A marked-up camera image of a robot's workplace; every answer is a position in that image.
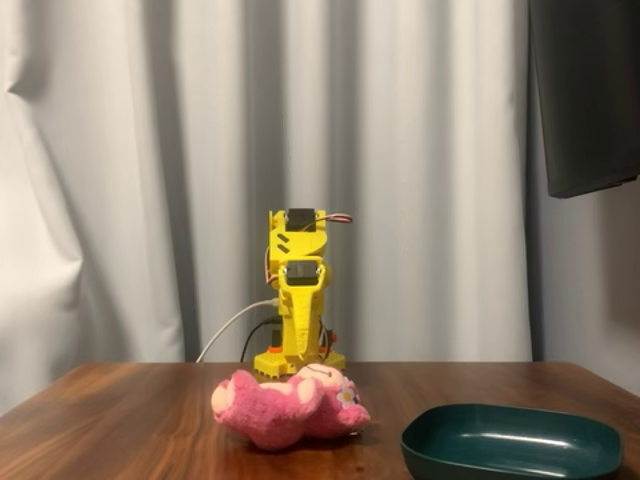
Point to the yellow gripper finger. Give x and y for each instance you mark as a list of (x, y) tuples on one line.
[(303, 320)]

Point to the pink strawberry bear plush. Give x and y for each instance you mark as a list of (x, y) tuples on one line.
[(270, 415)]

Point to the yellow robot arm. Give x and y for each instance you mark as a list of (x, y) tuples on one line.
[(300, 240)]

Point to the dark green plastic bin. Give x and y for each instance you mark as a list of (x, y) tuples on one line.
[(500, 450)]

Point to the orange black table clamp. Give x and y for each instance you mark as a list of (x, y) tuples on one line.
[(275, 336)]

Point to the white curtain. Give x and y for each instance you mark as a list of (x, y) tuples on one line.
[(425, 150)]

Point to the black flat monitor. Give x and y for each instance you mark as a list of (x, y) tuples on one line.
[(585, 100)]

